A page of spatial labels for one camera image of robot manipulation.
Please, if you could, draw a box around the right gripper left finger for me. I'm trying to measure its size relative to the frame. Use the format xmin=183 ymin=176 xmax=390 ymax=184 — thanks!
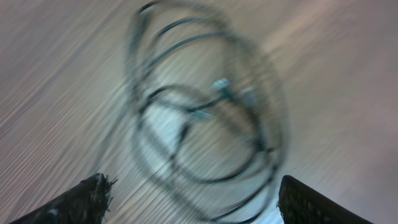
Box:
xmin=10 ymin=173 xmax=118 ymax=224

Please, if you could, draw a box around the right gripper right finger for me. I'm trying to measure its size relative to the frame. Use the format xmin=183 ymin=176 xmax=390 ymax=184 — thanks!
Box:
xmin=277 ymin=175 xmax=371 ymax=224

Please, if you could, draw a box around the black cable with USB-A plug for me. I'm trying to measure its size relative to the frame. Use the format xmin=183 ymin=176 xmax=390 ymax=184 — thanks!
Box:
xmin=136 ymin=17 xmax=290 ymax=224

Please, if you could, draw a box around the black thin micro-USB cable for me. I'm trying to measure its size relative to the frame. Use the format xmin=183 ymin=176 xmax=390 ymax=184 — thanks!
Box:
xmin=124 ymin=0 xmax=280 ymax=184

